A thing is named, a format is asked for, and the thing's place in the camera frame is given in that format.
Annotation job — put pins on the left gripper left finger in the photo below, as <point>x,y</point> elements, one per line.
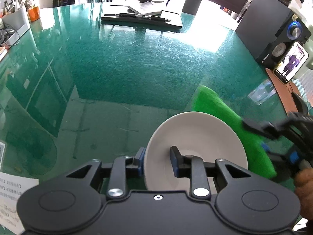
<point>122,168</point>

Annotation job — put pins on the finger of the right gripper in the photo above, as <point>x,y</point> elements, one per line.
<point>281,151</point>
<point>267,129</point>

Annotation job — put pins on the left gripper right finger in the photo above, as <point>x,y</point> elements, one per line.
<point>192,168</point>

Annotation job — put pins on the green cleaning cloth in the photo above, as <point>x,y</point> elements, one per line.
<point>208,101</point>

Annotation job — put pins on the white ceramic bowl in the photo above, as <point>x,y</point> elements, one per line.
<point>193,133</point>

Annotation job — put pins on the person's right hand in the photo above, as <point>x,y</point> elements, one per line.
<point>303,182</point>

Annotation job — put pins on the brown leather mouse pad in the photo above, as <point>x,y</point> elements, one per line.
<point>289,95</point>

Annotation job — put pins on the smartphone with lit screen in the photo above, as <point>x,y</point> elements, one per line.
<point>293,60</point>

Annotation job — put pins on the black speaker with blue knob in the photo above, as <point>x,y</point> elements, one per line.
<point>268,29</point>

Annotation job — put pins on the white printed paper sheet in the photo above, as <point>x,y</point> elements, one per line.
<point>12,187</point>

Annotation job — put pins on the black pen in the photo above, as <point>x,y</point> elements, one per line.
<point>141,16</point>

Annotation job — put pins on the black laptop stand tray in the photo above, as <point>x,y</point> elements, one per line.
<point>108,14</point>

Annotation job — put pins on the white notebook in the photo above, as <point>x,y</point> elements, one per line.
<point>146,8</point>

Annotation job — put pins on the grey box on side desk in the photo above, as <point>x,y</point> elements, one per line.
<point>13,27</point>

